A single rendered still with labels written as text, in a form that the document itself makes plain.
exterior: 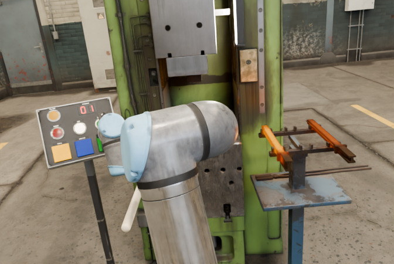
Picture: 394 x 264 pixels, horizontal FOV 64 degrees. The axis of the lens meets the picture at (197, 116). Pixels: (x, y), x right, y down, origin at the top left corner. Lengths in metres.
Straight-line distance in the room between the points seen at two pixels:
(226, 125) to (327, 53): 7.82
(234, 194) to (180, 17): 0.96
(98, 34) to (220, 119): 6.45
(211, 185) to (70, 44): 6.43
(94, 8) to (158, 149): 6.47
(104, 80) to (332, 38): 5.37
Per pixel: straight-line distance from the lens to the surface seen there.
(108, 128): 1.12
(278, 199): 1.56
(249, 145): 1.87
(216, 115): 0.59
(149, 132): 0.54
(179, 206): 0.57
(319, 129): 1.59
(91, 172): 1.77
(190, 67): 1.58
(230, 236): 2.01
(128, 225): 1.63
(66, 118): 1.62
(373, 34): 8.92
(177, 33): 1.56
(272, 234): 2.25
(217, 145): 0.59
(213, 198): 1.79
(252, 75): 1.73
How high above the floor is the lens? 1.59
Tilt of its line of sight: 19 degrees down
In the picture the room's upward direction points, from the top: 5 degrees counter-clockwise
